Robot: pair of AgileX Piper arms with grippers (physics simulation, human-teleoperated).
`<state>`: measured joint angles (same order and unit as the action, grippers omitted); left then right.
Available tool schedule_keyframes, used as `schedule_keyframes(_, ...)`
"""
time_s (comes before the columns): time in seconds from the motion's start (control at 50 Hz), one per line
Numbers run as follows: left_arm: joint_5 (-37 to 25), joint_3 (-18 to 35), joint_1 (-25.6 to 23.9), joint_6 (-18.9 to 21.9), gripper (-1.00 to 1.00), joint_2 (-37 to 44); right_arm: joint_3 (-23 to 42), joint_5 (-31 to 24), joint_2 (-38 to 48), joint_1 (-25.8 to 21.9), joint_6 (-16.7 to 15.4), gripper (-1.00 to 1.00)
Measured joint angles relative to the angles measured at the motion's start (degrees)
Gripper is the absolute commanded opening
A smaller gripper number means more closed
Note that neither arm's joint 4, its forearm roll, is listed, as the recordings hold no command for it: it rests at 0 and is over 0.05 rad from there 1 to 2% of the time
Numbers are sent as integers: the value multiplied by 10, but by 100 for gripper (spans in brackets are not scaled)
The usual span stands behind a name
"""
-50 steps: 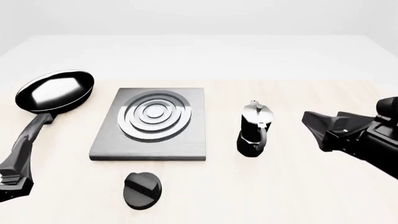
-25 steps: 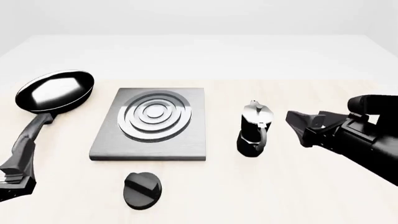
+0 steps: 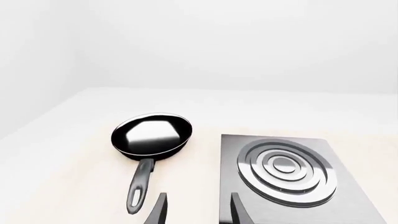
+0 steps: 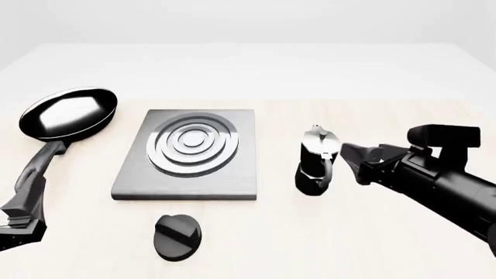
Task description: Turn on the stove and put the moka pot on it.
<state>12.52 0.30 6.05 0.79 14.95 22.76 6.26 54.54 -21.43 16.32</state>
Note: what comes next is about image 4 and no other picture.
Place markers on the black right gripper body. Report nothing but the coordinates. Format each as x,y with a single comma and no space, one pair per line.
387,171

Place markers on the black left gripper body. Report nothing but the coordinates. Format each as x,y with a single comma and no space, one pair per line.
19,236

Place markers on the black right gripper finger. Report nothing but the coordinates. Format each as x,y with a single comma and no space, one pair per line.
364,154
355,171

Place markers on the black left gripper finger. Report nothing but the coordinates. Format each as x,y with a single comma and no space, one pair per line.
33,209

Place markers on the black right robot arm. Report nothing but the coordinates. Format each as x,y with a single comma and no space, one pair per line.
457,191

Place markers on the black and silver moka pot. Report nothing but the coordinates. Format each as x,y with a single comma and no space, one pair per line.
310,165

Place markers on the round black stove knob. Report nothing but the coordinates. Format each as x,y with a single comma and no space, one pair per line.
176,238

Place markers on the flat grey stove plate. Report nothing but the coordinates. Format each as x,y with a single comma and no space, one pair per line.
186,180

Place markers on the black frying pan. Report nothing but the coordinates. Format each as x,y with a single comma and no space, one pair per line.
69,116

